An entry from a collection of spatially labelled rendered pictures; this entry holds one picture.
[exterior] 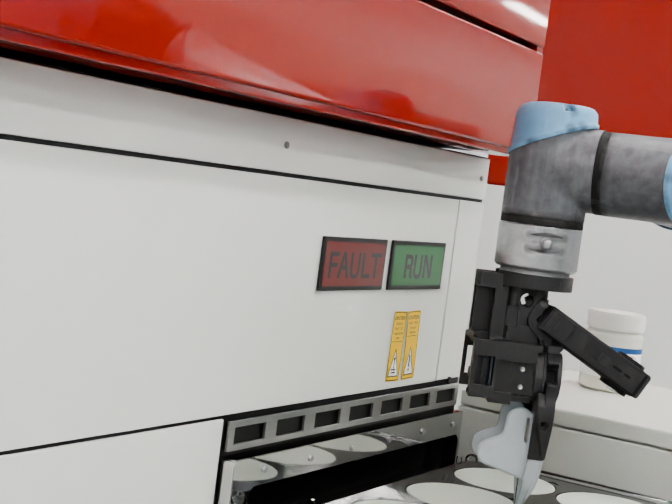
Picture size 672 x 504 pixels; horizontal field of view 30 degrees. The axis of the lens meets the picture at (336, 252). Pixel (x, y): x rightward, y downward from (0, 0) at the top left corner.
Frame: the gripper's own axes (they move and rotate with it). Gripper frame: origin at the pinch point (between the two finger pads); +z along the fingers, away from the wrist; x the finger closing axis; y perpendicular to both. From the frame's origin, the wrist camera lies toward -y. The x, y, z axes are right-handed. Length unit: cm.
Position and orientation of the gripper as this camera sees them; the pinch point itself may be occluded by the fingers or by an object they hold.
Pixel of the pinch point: (527, 491)
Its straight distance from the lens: 118.7
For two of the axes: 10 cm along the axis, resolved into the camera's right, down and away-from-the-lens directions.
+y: -9.9, -1.3, -0.3
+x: 0.2, 0.6, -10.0
